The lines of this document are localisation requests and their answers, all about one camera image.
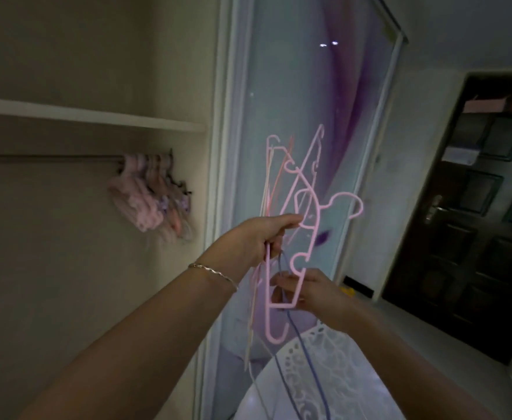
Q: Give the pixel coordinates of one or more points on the small yellow object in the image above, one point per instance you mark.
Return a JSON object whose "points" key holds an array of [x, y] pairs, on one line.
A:
{"points": [[348, 291]]}

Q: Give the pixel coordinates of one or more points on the person's right thumb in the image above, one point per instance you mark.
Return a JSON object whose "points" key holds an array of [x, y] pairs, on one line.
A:
{"points": [[284, 279]]}

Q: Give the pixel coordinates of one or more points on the person's left hand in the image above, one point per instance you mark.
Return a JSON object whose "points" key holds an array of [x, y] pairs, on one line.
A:
{"points": [[243, 244]]}

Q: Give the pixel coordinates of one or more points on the person's right forearm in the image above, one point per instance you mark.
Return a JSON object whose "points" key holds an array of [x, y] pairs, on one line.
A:
{"points": [[404, 371]]}

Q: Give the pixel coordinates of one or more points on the bundle of thin pink hangers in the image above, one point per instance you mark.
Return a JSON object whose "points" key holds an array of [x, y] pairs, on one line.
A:
{"points": [[268, 179]]}

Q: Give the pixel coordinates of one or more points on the white closet shelf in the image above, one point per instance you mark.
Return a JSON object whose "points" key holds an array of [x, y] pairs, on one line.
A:
{"points": [[85, 114]]}

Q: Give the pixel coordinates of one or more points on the white paper sheet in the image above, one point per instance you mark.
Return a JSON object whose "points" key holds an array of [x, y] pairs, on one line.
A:
{"points": [[459, 155]]}

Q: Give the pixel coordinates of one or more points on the person's left forearm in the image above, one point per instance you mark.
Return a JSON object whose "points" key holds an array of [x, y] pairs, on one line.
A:
{"points": [[142, 341]]}

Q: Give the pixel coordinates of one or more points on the person's left thumb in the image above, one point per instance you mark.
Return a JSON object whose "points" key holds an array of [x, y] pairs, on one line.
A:
{"points": [[289, 220]]}

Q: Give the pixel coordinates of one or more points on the pink paper sheet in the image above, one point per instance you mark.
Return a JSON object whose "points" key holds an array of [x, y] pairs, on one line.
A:
{"points": [[485, 105]]}

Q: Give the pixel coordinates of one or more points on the purple print sliding wardrobe door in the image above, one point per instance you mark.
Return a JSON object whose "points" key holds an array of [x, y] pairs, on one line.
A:
{"points": [[291, 91]]}

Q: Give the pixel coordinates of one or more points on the pink bear-shaped plastic hanger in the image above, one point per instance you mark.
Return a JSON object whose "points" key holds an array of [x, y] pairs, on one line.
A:
{"points": [[300, 264]]}

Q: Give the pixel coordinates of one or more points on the dark panelled door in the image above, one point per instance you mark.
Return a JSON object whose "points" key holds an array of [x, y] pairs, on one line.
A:
{"points": [[470, 240]]}

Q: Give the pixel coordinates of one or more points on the row of hung pink hangers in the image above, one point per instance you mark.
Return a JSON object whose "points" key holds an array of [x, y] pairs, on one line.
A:
{"points": [[144, 201]]}

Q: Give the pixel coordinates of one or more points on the metal closet rod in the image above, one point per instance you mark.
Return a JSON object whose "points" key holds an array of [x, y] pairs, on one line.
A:
{"points": [[55, 157]]}

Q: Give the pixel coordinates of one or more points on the person's right hand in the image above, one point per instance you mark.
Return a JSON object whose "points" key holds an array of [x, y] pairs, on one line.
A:
{"points": [[321, 297]]}

